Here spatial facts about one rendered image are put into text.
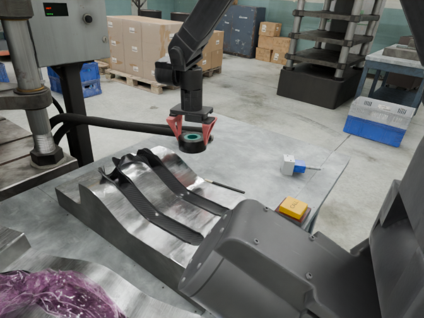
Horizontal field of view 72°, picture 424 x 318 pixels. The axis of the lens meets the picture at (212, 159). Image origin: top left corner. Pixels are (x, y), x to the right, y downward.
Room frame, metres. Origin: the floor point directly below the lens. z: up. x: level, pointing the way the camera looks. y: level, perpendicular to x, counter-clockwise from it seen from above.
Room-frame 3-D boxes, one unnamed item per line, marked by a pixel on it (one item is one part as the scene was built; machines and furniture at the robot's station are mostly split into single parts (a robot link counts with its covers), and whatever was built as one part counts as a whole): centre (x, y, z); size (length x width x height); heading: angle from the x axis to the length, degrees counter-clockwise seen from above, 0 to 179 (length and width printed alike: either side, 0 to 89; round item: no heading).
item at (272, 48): (7.23, -1.29, 0.42); 0.86 x 0.33 x 0.83; 53
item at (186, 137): (0.73, 0.06, 0.96); 0.08 x 0.08 x 0.04
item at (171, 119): (0.74, 0.09, 1.01); 0.07 x 0.07 x 0.09; 73
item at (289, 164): (0.87, -0.31, 0.83); 0.13 x 0.05 x 0.05; 85
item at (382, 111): (3.18, -1.88, 0.28); 0.61 x 0.41 x 0.15; 53
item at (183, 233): (0.56, 0.12, 0.92); 0.35 x 0.16 x 0.09; 56
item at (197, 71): (0.74, 0.07, 1.14); 0.07 x 0.06 x 0.07; 60
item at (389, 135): (3.19, -1.88, 0.11); 0.61 x 0.41 x 0.22; 53
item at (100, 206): (0.58, 0.13, 0.87); 0.50 x 0.26 x 0.14; 56
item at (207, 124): (0.72, 0.04, 1.01); 0.07 x 0.07 x 0.09; 73
